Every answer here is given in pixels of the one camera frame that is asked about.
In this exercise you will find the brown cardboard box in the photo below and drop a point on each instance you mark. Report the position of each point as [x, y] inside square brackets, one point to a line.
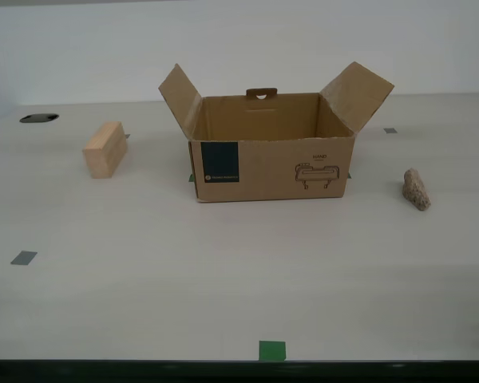
[271, 171]

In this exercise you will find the light wooden block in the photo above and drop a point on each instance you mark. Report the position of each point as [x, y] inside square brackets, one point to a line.
[104, 155]

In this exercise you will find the speckled granite rock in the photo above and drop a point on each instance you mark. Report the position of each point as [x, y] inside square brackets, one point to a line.
[416, 189]

